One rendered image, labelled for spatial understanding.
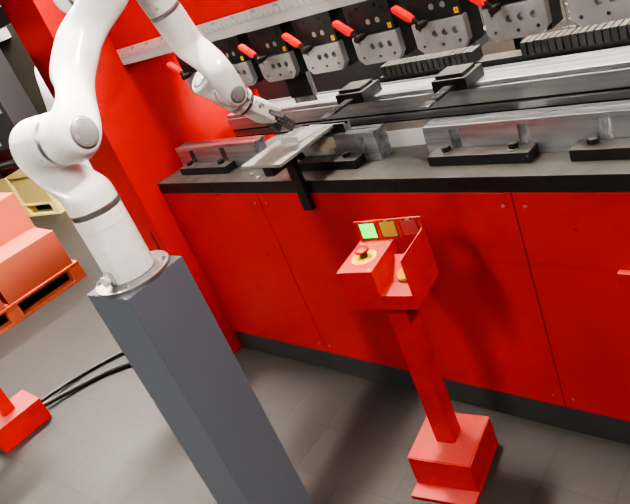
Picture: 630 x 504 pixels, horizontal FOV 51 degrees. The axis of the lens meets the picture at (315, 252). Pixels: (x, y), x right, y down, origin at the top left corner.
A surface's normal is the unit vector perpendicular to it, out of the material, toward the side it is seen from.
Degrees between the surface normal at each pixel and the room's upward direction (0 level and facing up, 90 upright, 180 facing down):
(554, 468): 0
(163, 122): 90
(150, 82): 90
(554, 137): 90
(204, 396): 90
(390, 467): 0
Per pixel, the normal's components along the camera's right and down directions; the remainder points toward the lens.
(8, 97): 0.84, -0.07
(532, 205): -0.61, 0.55
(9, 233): 0.70, 0.07
